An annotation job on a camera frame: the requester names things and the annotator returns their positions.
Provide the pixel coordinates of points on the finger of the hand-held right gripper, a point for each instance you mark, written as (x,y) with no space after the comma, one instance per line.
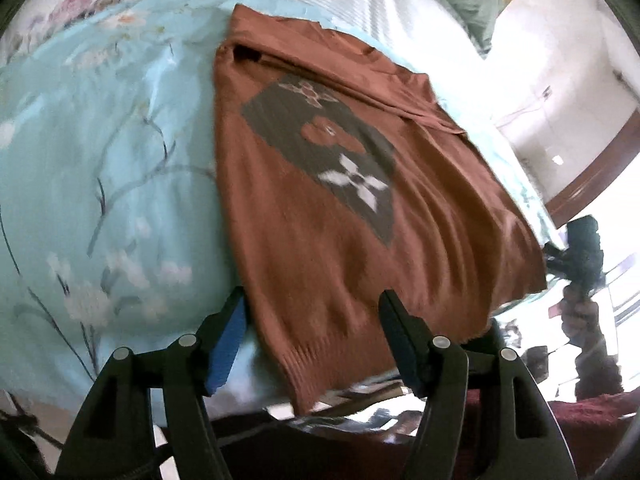
(556,260)

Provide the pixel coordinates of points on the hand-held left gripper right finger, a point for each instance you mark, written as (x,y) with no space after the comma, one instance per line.
(404,345)

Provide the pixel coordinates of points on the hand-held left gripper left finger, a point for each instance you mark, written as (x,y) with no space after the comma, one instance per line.
(226,347)

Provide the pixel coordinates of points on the brown knit sweater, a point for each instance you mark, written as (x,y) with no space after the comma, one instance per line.
(320,240)

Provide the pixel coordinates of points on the person's right hand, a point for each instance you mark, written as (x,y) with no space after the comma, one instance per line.
(580,317)

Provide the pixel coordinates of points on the dark red cloth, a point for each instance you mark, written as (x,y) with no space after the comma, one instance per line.
(350,452)

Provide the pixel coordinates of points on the light blue floral bedsheet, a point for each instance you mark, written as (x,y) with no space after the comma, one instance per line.
(100,185)

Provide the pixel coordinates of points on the brown wooden frame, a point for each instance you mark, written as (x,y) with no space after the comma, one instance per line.
(595,170)

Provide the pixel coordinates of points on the wall outlet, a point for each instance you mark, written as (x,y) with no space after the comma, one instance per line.
(547,93)

